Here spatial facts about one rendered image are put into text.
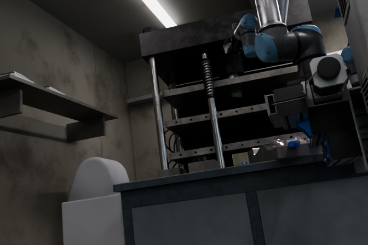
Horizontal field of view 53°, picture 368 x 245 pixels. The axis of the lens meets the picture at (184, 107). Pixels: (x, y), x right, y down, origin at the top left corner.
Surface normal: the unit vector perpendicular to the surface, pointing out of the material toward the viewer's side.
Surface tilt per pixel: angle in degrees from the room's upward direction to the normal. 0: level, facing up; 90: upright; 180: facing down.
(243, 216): 90
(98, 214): 90
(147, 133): 90
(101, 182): 90
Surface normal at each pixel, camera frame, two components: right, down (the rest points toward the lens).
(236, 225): -0.21, -0.22
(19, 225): 0.94, -0.20
